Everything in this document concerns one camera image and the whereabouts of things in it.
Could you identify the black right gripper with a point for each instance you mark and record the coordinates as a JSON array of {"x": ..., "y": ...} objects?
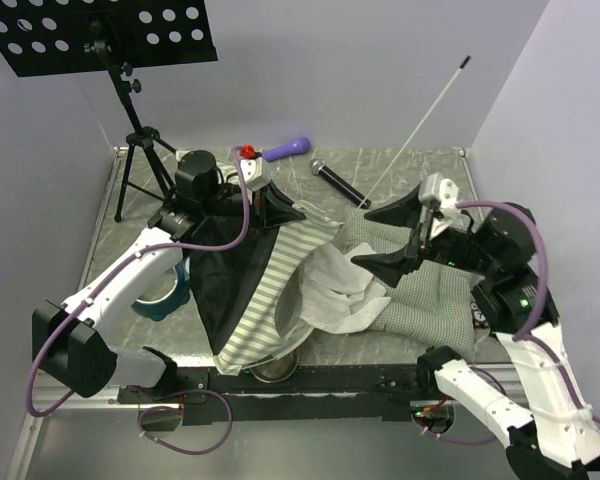
[{"x": 401, "y": 212}]

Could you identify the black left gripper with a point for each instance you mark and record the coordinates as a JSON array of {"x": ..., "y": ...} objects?
[{"x": 270, "y": 208}]

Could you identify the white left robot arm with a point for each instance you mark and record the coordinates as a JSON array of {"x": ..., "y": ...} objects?
[{"x": 71, "y": 340}]

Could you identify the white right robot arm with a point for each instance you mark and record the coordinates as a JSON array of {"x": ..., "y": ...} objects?
[{"x": 555, "y": 435}]

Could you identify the teal double pet feeder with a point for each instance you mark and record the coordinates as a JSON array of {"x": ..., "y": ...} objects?
[{"x": 177, "y": 295}]

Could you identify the black handheld microphone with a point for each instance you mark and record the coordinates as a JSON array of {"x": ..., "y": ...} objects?
[{"x": 319, "y": 168}]

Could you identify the purple plastic microphone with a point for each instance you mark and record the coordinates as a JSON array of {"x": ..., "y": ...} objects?
[{"x": 298, "y": 146}]

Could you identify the grey checked cushion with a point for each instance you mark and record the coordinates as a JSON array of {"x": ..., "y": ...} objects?
[{"x": 430, "y": 305}]

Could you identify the red owl number tag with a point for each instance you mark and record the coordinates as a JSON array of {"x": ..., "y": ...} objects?
[{"x": 479, "y": 319}]

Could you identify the stainless steel bowl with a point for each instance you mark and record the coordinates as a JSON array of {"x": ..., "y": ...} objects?
[{"x": 277, "y": 370}]

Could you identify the black perforated music stand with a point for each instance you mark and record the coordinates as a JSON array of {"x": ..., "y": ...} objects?
[{"x": 46, "y": 38}]

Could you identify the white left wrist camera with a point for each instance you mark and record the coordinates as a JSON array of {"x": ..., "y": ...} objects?
[{"x": 255, "y": 168}]

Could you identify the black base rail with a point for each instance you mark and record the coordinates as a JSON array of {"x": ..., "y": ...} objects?
[{"x": 387, "y": 391}]

